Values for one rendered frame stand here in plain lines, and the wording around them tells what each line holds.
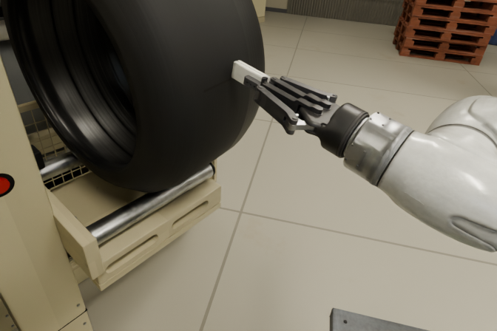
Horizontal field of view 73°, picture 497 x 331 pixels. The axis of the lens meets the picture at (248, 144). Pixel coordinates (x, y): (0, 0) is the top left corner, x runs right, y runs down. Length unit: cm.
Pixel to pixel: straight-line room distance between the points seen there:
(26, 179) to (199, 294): 118
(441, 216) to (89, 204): 82
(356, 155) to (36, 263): 65
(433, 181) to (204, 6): 42
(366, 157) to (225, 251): 149
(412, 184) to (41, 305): 78
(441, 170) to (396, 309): 148
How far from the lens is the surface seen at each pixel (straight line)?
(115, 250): 78
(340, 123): 46
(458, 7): 575
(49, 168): 97
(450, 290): 209
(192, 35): 55
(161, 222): 82
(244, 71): 57
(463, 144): 48
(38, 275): 85
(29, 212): 75
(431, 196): 44
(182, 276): 179
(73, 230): 73
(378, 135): 45
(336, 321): 96
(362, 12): 770
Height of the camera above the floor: 145
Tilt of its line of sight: 33 degrees down
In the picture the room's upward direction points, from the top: 5 degrees clockwise
